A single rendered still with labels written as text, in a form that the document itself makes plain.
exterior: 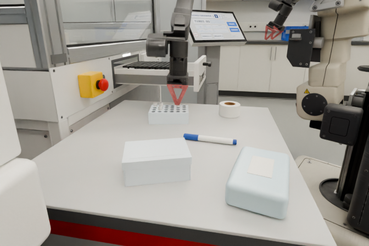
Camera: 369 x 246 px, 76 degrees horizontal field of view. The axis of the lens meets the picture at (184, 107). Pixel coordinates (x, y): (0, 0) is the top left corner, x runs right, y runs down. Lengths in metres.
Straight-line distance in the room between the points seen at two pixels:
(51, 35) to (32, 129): 0.27
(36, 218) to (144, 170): 0.20
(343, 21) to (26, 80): 1.13
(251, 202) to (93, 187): 0.28
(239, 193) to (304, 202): 0.12
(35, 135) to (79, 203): 0.39
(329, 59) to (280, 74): 2.85
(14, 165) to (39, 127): 0.49
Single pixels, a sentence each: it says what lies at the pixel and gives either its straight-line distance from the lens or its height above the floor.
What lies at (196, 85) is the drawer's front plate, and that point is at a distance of 0.88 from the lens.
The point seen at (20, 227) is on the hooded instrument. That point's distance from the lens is 0.31.
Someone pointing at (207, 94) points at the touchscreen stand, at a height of 0.53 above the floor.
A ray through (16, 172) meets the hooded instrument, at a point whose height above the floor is 0.90.
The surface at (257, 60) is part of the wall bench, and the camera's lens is 3.95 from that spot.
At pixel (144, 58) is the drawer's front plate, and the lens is 1.25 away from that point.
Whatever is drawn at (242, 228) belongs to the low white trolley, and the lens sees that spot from 0.39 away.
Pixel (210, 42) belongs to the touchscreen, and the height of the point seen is 0.96.
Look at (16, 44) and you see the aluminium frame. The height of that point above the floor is 1.00.
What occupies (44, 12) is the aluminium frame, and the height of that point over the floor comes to 1.08.
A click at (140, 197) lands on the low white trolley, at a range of 0.44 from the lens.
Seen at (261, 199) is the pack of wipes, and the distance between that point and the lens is 0.40.
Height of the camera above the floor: 1.03
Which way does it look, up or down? 18 degrees down
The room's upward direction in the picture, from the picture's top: straight up
